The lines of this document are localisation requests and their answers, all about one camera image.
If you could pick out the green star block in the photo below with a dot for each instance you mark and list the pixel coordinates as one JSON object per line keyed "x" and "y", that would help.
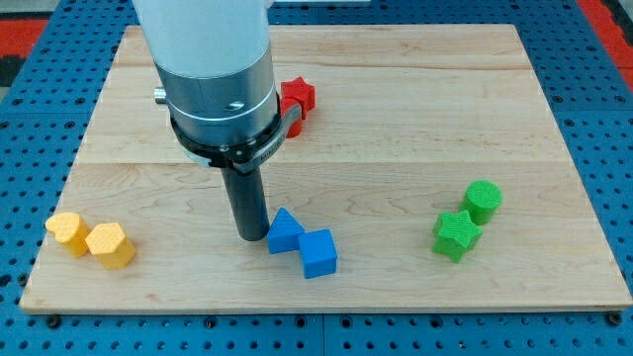
{"x": 455, "y": 234}

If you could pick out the blue triangle block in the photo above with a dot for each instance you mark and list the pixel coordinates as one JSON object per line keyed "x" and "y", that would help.
{"x": 283, "y": 234}

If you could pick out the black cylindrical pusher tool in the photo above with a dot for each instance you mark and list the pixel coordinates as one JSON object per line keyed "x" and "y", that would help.
{"x": 247, "y": 200}

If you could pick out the red star block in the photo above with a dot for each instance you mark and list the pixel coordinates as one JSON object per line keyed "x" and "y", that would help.
{"x": 302, "y": 91}

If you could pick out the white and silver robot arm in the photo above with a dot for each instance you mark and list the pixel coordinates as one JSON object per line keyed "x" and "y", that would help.
{"x": 214, "y": 61}

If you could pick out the wooden board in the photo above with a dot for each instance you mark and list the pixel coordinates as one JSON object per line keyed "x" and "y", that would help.
{"x": 406, "y": 118}

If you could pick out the yellow hexagon block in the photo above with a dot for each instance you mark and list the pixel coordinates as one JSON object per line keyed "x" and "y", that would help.
{"x": 110, "y": 245}

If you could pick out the yellow heart block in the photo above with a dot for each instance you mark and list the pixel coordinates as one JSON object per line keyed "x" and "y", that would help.
{"x": 70, "y": 230}

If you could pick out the blue cube block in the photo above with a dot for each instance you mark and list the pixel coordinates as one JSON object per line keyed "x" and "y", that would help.
{"x": 318, "y": 253}

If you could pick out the green cylinder block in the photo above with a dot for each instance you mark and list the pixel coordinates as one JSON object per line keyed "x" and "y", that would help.
{"x": 481, "y": 200}

